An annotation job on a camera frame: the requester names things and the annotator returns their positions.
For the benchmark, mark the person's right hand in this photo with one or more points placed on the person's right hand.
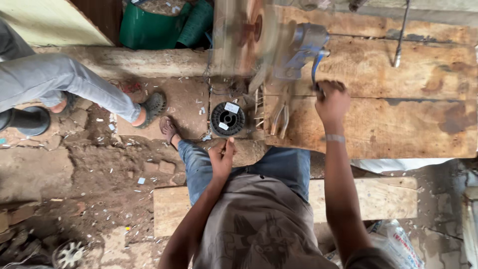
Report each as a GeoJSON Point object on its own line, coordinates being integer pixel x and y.
{"type": "Point", "coordinates": [333, 106]}

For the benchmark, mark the person's left hand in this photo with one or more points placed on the person's left hand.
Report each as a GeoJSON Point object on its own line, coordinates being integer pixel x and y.
{"type": "Point", "coordinates": [221, 160]}

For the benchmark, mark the person's left fingers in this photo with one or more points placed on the person's left fingers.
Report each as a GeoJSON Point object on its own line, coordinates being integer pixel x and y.
{"type": "Point", "coordinates": [223, 147]}

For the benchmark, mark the person's right fingers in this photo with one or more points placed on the person's right fingers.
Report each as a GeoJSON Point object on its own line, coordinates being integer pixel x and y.
{"type": "Point", "coordinates": [330, 87]}

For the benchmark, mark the grey coil winding machine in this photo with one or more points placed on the grey coil winding machine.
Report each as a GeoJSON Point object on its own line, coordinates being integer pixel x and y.
{"type": "Point", "coordinates": [304, 46]}

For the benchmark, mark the row of metal nails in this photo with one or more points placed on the row of metal nails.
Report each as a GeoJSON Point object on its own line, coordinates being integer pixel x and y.
{"type": "Point", "coordinates": [258, 108]}

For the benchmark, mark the metal pliers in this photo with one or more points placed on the metal pliers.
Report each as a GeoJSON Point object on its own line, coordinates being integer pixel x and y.
{"type": "Point", "coordinates": [280, 119]}

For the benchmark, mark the person's blue jeans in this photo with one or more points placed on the person's blue jeans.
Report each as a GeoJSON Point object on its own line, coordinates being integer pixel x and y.
{"type": "Point", "coordinates": [283, 168]}

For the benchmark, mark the person's grey printed shirt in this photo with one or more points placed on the person's grey printed shirt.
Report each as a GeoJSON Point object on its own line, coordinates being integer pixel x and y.
{"type": "Point", "coordinates": [257, 224]}

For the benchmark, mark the thin metal rod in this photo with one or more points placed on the thin metal rod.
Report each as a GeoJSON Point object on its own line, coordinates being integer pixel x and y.
{"type": "Point", "coordinates": [400, 37]}

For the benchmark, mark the spinning wooden coil former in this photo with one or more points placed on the spinning wooden coil former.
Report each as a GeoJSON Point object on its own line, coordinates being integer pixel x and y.
{"type": "Point", "coordinates": [248, 37]}

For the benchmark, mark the white cloth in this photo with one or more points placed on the white cloth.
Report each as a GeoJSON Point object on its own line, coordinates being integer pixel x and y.
{"type": "Point", "coordinates": [399, 165]}

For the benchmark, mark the wooden bench plank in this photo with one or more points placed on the wooden bench plank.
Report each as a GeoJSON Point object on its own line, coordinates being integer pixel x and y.
{"type": "Point", "coordinates": [373, 198]}

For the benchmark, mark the dark green mesh roll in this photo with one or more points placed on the dark green mesh roll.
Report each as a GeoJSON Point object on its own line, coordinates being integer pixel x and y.
{"type": "Point", "coordinates": [196, 24]}

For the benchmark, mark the green plastic tub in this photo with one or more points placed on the green plastic tub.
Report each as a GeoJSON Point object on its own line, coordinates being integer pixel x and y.
{"type": "Point", "coordinates": [149, 30]}

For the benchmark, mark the white printed sack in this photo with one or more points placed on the white printed sack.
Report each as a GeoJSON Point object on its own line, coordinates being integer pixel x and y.
{"type": "Point", "coordinates": [396, 243]}

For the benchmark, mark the white plastic fan impeller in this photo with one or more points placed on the white plastic fan impeller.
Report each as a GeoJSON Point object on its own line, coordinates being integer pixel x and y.
{"type": "Point", "coordinates": [70, 255]}

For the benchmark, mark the cream painted board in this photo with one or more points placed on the cream painted board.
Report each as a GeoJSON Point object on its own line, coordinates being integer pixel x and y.
{"type": "Point", "coordinates": [48, 20]}

